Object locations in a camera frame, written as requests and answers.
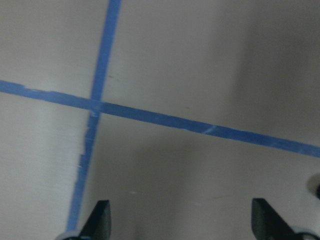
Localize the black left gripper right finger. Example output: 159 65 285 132
251 198 298 240

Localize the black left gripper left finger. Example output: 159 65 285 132
77 200 111 240

